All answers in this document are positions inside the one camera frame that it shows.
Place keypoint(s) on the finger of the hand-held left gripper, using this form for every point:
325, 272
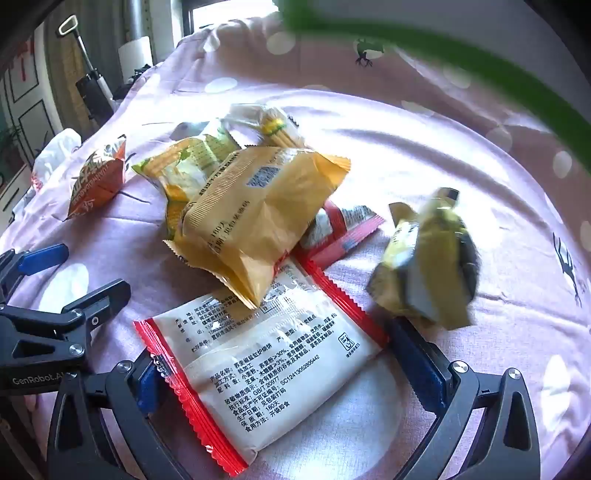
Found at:
104, 300
44, 259

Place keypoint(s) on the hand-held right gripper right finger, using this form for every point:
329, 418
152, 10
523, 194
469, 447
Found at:
418, 357

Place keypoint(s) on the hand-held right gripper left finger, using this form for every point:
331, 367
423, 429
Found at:
147, 387

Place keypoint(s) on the red orange panda snack packet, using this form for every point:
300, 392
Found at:
94, 180

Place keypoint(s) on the white red-edged snack packet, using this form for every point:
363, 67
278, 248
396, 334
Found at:
277, 369

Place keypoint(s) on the silver corn snack packet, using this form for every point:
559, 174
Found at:
272, 127

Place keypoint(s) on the green cardboard box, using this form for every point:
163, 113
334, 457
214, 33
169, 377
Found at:
508, 78

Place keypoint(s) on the black yellow snack packet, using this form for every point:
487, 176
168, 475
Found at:
415, 258

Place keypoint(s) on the white plastic bag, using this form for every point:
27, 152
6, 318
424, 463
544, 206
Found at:
55, 152

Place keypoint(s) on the small red white snack packet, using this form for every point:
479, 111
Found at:
341, 230

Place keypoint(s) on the yellow green snack packet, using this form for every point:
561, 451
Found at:
184, 161

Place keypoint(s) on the upright vacuum cleaner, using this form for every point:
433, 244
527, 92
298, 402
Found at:
94, 92

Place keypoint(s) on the pink dotted deer blanket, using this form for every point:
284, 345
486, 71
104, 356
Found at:
415, 152

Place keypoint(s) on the white cylinder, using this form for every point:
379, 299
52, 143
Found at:
135, 57

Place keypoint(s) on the window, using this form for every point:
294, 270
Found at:
221, 14

